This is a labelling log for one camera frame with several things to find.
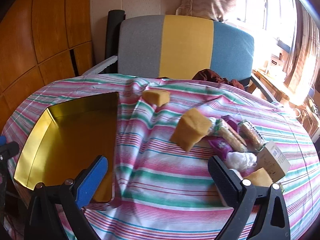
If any small yellow sponge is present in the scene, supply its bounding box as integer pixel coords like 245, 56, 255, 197
142, 89, 170, 107

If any beige cardboard box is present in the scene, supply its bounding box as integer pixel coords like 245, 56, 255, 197
257, 141, 291, 183

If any clear plastic bag bundle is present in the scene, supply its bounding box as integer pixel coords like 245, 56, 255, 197
223, 152, 257, 172

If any large yellow sponge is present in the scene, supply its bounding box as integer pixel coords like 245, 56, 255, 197
170, 108, 212, 152

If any dark red cloth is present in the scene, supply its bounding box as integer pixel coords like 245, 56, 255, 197
193, 69, 245, 90

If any striped pink green bedsheet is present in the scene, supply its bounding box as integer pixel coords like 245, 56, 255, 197
2, 74, 319, 239

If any wooden desk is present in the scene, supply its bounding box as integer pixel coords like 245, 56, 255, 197
248, 70, 305, 106

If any purple snack packet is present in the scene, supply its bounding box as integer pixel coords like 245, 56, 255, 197
208, 138, 233, 161
221, 115, 239, 133

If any grey yellow blue chair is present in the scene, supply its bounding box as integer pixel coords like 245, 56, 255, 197
82, 14, 276, 103

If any black rolled mat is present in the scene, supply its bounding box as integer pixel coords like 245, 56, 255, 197
105, 9, 126, 59

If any wooden wardrobe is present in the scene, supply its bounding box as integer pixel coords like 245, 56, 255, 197
1, 0, 94, 125

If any gold metal tin tray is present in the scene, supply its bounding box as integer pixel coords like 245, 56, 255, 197
14, 92, 119, 204

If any green cracker packet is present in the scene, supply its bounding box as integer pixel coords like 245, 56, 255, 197
212, 118, 248, 153
238, 120, 267, 151

